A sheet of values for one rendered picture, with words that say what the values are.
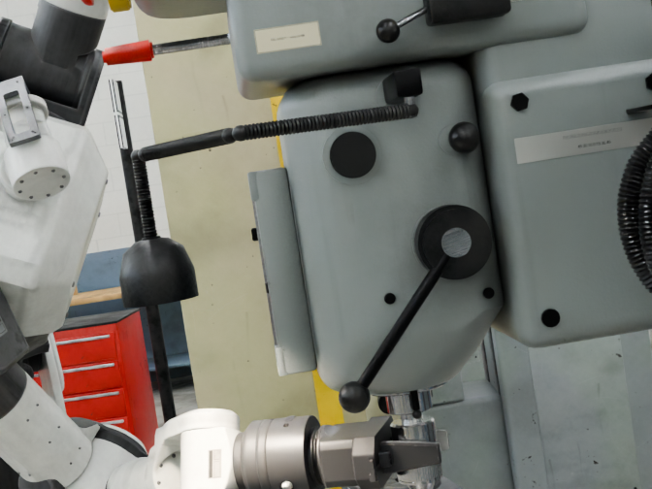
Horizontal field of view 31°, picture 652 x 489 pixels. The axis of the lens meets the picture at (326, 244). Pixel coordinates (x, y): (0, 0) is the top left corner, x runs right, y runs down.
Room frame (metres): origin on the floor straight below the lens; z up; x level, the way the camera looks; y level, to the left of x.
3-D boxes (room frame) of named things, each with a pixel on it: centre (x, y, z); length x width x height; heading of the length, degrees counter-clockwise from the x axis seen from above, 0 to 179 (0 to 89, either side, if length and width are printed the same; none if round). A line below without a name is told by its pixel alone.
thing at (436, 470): (1.20, -0.06, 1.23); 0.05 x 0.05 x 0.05
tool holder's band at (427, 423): (1.20, -0.06, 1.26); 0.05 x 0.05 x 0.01
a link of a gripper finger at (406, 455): (1.17, -0.05, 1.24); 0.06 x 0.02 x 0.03; 75
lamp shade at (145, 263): (1.10, 0.16, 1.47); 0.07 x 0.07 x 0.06
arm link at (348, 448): (1.22, 0.03, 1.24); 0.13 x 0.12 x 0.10; 165
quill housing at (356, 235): (1.20, -0.07, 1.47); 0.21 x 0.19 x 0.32; 4
